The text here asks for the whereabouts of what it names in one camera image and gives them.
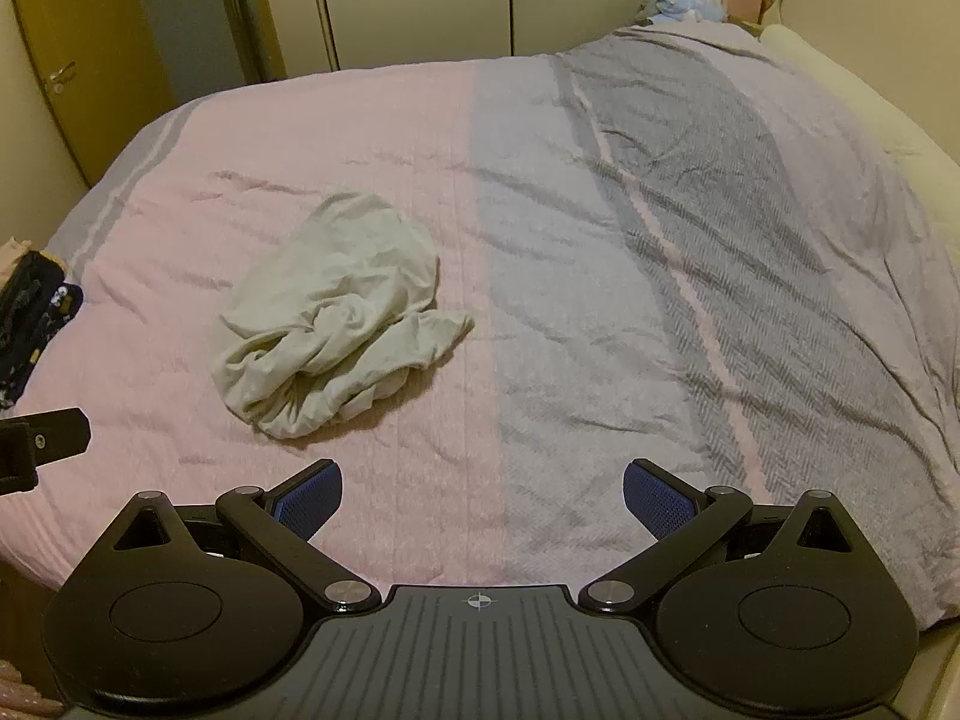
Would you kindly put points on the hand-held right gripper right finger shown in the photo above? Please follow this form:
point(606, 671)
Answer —
point(660, 499)

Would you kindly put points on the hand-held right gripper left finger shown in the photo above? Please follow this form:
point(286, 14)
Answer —
point(311, 502)

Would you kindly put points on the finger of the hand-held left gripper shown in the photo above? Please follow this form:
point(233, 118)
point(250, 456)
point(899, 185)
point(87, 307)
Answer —
point(45, 435)

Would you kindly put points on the white garment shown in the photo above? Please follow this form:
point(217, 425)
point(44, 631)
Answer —
point(337, 277)

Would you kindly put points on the beige folded cloth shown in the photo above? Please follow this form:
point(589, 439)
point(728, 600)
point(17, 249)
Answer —
point(15, 255)

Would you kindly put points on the pink and grey striped blanket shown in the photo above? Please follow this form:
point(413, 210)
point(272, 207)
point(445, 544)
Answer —
point(600, 315)

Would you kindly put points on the wooden door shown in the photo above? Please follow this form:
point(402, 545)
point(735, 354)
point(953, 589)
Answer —
point(97, 37)

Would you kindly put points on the pink box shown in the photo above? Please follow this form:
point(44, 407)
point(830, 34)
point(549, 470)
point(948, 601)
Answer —
point(750, 7)

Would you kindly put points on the cream panelled wardrobe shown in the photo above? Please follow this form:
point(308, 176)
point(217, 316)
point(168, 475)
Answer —
point(450, 7)

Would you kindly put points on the wooden door frame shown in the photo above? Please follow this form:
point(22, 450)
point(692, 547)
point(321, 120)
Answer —
point(255, 7)

